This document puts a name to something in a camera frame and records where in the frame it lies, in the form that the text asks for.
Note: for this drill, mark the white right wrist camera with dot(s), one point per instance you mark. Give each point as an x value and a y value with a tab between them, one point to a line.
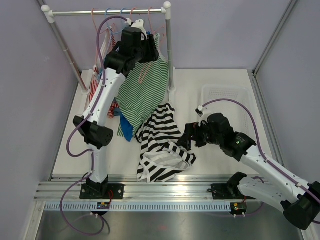
203	113

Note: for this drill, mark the bright blue tank top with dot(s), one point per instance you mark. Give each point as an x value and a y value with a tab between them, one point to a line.
131	103

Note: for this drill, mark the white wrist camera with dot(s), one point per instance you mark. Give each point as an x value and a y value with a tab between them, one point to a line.
139	24
203	113

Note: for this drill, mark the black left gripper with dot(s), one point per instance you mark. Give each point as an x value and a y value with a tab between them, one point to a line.
152	53

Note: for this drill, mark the red white striped tank top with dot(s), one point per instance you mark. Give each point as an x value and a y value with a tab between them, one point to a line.
107	45

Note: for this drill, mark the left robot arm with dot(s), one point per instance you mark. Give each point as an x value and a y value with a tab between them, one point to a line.
136	46

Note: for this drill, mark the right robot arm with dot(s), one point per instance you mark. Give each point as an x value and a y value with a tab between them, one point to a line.
296	198

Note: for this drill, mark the green white striped tank top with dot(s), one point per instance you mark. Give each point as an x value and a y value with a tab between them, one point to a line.
156	82

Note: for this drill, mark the white slotted cable duct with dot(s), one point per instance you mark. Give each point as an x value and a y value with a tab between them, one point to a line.
139	206

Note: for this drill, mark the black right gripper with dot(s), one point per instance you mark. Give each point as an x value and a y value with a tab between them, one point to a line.
193	129

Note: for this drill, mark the white and chrome clothes rack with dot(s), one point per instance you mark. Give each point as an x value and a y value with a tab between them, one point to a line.
50	15

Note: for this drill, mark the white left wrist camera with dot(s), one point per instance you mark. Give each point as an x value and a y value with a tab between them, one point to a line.
139	24

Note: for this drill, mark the black white striped tank top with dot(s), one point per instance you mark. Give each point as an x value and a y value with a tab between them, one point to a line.
161	158

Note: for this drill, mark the white plastic basket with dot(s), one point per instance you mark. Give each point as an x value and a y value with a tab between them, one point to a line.
236	100

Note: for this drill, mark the aluminium mounting rail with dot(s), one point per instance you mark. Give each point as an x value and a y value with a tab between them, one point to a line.
183	188

